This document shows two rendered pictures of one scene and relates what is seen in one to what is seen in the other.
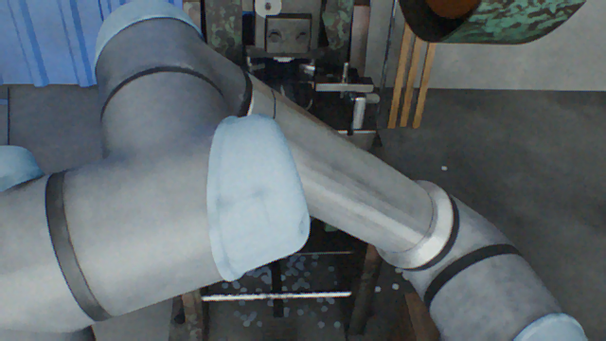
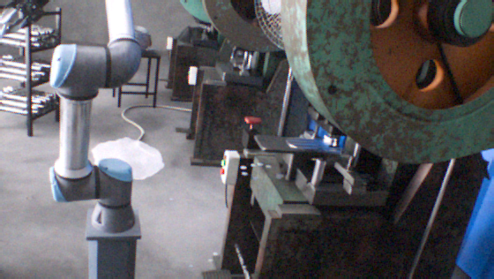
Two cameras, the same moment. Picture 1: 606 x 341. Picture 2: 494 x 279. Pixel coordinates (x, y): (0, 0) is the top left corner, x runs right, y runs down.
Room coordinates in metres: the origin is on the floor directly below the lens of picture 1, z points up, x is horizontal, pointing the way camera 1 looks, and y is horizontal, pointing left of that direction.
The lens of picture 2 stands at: (0.61, -1.36, 1.28)
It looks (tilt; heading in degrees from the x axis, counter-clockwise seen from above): 20 degrees down; 81
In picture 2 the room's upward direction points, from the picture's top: 10 degrees clockwise
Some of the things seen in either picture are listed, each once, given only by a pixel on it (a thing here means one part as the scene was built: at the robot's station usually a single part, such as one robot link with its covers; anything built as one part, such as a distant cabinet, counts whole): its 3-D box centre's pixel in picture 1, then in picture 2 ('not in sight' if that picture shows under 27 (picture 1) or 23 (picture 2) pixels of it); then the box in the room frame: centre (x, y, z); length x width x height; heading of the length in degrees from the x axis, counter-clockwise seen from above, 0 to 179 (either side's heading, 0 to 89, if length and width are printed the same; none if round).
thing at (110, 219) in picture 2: not in sight; (114, 209); (0.38, -0.07, 0.50); 0.15 x 0.15 x 0.10
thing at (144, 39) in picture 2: not in sight; (135, 64); (-0.04, 2.96, 0.40); 0.45 x 0.40 x 0.79; 111
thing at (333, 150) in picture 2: (281, 80); (329, 151); (1.15, 0.08, 0.76); 0.15 x 0.09 x 0.05; 99
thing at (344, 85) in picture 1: (347, 80); (350, 170); (1.18, -0.09, 0.76); 0.17 x 0.06 x 0.10; 99
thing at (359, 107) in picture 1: (358, 109); (318, 170); (1.06, -0.11, 0.75); 0.03 x 0.03 x 0.10; 9
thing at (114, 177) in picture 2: not in sight; (113, 179); (0.37, -0.07, 0.62); 0.13 x 0.12 x 0.14; 22
